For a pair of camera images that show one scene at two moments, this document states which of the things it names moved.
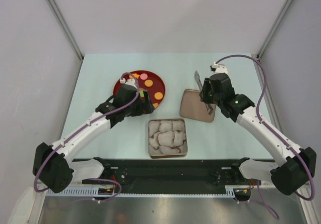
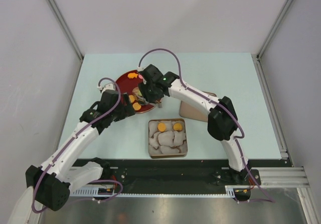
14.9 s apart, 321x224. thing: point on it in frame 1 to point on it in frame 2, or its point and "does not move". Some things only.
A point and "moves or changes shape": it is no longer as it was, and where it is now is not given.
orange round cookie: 148,83 moves or changes shape
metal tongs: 209,108 to 142,101
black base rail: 172,174 does not move
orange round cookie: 158,95 moves or changes shape
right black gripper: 206,85 to 143,87
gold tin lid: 192,107 does not move
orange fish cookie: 136,75 does not move
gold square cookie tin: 167,138 does not move
